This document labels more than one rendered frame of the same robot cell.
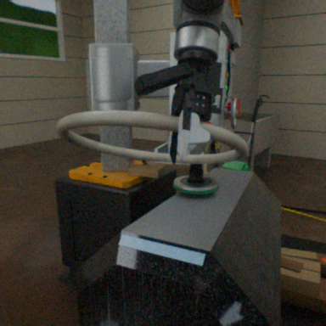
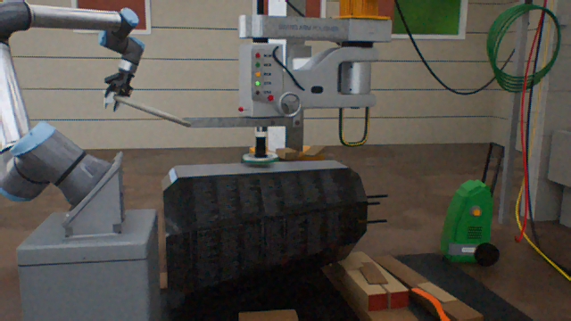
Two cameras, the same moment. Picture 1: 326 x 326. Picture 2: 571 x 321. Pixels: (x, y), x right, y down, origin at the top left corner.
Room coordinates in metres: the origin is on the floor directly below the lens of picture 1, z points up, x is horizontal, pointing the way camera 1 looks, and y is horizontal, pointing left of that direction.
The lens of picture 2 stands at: (-0.44, -2.54, 1.42)
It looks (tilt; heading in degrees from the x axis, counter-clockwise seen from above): 11 degrees down; 49
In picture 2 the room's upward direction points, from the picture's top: straight up
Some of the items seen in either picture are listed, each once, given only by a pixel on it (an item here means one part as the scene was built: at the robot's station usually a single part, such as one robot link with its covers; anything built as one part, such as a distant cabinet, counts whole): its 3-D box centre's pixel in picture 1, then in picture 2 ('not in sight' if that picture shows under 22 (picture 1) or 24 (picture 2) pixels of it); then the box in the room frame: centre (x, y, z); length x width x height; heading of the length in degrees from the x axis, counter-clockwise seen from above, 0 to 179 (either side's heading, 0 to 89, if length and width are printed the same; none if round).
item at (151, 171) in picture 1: (146, 171); (286, 153); (1.90, 0.11, 0.81); 0.20 x 0.10 x 0.05; 70
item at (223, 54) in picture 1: (222, 75); (256, 74); (1.35, -0.24, 1.37); 0.08 x 0.03 x 0.28; 164
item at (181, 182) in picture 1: (195, 182); (260, 156); (1.45, -0.15, 0.87); 0.21 x 0.21 x 0.01
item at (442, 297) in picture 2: (298, 254); (435, 292); (2.10, -1.01, 0.10); 0.25 x 0.10 x 0.01; 71
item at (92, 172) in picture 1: (118, 170); (285, 152); (2.06, 0.31, 0.76); 0.49 x 0.49 x 0.05; 62
